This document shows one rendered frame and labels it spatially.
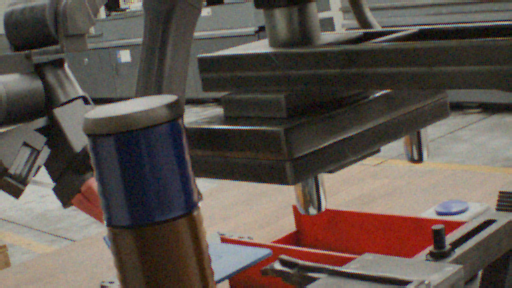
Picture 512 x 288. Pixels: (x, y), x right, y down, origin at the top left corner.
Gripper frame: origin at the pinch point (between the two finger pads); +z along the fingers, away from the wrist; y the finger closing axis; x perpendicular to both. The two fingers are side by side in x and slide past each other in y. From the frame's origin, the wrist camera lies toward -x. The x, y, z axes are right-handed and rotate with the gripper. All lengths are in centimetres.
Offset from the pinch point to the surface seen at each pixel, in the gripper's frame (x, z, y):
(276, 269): 1.4, 10.1, 13.1
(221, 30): 492, -220, -449
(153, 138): -29, 6, 46
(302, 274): 1.3, 11.7, 15.7
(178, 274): -29, 10, 44
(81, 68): 516, -334, -692
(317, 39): -2.3, -0.7, 33.8
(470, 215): 32.0, 16.2, 10.7
